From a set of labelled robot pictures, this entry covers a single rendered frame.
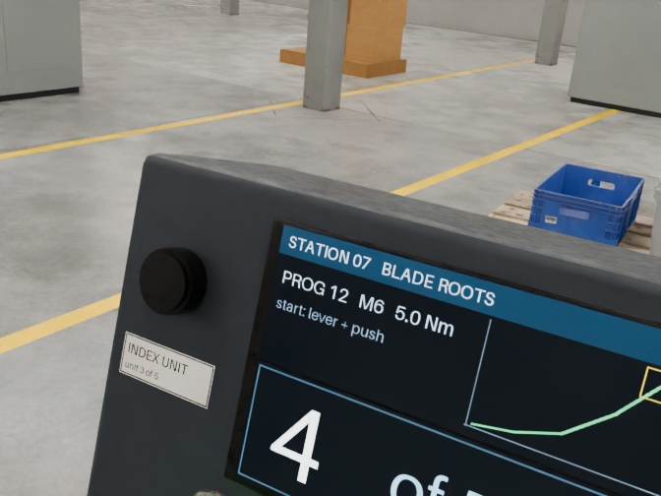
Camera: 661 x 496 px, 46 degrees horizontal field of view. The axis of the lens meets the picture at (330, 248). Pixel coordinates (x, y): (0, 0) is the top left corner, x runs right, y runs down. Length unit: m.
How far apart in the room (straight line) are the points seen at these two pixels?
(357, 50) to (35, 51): 3.52
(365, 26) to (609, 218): 5.43
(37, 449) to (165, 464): 1.98
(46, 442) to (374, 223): 2.10
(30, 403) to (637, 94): 6.67
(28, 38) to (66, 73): 0.44
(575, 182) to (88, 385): 2.68
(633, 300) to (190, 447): 0.19
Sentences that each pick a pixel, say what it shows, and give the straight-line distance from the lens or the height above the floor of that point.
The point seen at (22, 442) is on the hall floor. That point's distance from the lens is 2.37.
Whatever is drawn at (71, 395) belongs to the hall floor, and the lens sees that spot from 2.54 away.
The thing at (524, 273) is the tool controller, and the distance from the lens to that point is 0.27.
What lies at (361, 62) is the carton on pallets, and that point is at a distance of 8.58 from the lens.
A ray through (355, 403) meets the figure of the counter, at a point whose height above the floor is 1.19.
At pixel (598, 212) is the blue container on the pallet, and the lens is 3.62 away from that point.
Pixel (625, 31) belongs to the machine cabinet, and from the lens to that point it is 8.13.
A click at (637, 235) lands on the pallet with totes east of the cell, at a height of 0.14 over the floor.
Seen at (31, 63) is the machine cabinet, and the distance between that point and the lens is 6.65.
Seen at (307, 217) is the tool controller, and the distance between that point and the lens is 0.30.
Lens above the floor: 1.35
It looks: 22 degrees down
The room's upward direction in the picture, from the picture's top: 5 degrees clockwise
